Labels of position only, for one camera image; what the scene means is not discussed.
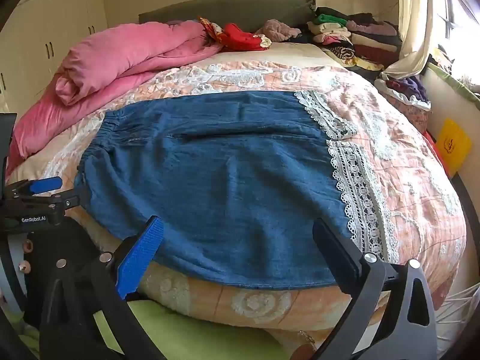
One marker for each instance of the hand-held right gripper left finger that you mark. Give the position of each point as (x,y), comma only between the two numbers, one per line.
(140,255)

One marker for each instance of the yellow bag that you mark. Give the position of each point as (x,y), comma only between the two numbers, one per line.
(452,146)

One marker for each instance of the cream wardrobe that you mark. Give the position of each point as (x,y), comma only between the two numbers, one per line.
(45,26)

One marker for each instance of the red floral cloth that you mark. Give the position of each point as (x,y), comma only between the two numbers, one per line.
(240,37)

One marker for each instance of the grey-green headboard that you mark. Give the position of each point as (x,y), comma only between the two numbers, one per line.
(225,7)

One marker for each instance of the pile of folded clothes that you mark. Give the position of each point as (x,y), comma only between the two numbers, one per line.
(367,41)

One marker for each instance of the window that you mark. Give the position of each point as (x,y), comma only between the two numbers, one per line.
(457,18)

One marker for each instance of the cream curtain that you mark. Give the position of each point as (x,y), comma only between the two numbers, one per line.
(412,26)

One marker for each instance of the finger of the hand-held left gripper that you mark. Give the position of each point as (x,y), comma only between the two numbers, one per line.
(45,185)
(71,199)

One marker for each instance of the purple clothes heap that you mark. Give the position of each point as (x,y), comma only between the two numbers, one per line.
(407,86)

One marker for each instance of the mauve fuzzy cloth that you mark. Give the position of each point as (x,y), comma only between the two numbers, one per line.
(277,30)

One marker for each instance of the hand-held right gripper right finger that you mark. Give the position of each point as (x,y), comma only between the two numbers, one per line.
(337,255)

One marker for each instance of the blue denim pants lace trim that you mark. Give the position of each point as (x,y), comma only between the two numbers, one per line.
(225,180)

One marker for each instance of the green trimmed ledge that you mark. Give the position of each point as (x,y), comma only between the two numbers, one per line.
(453,82)

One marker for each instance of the pink duvet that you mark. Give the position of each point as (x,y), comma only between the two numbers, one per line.
(112,60)

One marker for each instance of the peach floral blanket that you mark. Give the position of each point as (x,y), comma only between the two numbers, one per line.
(405,180)

